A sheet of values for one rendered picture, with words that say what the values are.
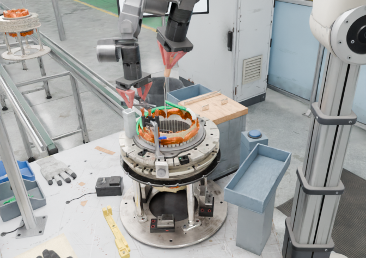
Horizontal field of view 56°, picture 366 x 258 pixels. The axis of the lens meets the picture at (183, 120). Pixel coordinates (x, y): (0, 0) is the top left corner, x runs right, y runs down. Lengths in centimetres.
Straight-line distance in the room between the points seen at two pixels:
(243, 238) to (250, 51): 254
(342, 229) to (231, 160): 120
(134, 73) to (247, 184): 47
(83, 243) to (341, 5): 102
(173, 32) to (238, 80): 258
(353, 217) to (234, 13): 190
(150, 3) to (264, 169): 58
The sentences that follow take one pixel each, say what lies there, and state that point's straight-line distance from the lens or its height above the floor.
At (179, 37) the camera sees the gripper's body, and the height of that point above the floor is 142.
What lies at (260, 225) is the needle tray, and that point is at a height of 91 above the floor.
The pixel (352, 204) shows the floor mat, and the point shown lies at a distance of 263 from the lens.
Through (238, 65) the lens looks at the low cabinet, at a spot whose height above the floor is 51.
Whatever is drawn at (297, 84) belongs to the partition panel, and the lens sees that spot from 367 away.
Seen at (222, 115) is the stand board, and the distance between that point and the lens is 126.
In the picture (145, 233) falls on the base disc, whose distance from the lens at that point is 118.
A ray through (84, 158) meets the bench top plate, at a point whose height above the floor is 78.
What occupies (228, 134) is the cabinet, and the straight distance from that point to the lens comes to 132.
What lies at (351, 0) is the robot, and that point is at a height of 151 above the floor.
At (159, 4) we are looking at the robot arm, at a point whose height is 151.
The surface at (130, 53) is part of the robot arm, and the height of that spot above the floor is 134.
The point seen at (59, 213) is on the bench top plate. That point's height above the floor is 78.
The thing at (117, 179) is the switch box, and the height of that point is 84.
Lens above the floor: 166
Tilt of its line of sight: 29 degrees down
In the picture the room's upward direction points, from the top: 2 degrees counter-clockwise
